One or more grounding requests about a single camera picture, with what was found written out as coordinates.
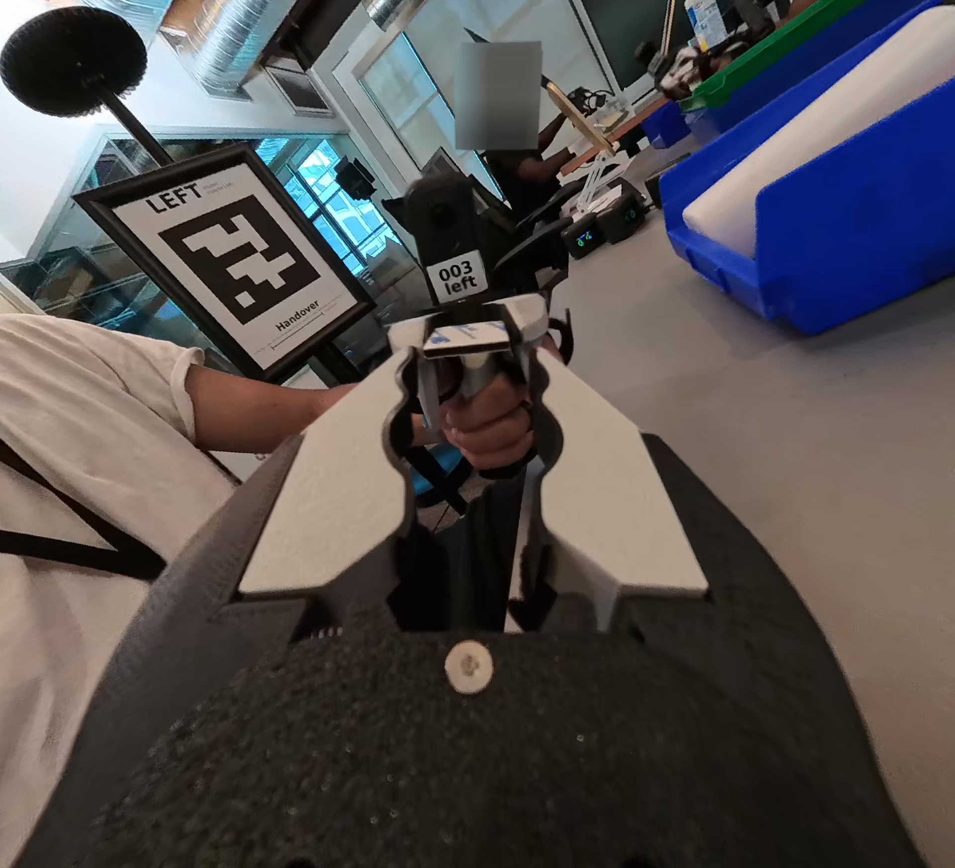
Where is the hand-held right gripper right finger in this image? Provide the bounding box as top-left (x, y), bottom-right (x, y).
top-left (522, 352), bottom-right (710, 632)

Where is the black charger green display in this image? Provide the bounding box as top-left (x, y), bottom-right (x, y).
top-left (600, 191), bottom-right (650, 246)
top-left (561, 215), bottom-right (604, 261)

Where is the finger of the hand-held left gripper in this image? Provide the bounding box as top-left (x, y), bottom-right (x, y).
top-left (386, 319), bottom-right (443, 436)
top-left (488, 293), bottom-right (555, 395)

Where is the white cylinder roll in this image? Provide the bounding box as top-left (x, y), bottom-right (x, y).
top-left (681, 6), bottom-right (955, 257)

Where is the person's left forearm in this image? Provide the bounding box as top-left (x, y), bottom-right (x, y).
top-left (187, 359), bottom-right (449, 453)

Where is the black framed marker sign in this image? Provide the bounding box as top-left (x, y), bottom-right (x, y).
top-left (72, 143), bottom-right (378, 386)

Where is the dark wall grille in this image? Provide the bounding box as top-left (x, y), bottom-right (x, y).
top-left (263, 58), bottom-right (334, 117)

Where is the black white patterned object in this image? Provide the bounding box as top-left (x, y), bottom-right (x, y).
top-left (653, 25), bottom-right (755, 100)

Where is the person's left hand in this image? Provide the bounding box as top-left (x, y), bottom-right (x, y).
top-left (440, 374), bottom-right (540, 475)

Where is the white bottle blue label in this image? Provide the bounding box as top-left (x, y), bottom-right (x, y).
top-left (682, 0), bottom-right (730, 54)

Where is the plain blue storage bin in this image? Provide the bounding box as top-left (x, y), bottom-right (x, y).
top-left (640, 0), bottom-right (955, 151)

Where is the blue bin with marker label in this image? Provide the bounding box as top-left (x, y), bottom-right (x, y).
top-left (660, 1), bottom-right (955, 337)

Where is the black lanyard strap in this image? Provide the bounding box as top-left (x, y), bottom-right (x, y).
top-left (0, 439), bottom-right (167, 580)

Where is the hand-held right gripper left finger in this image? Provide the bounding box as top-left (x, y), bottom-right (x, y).
top-left (237, 348), bottom-right (417, 596)

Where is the black camera on stand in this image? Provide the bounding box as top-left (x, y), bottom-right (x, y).
top-left (334, 158), bottom-right (376, 203)

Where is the green storage bin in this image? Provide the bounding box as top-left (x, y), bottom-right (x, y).
top-left (680, 0), bottom-right (945, 114)

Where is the black white card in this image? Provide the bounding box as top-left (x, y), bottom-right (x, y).
top-left (422, 320), bottom-right (517, 363)

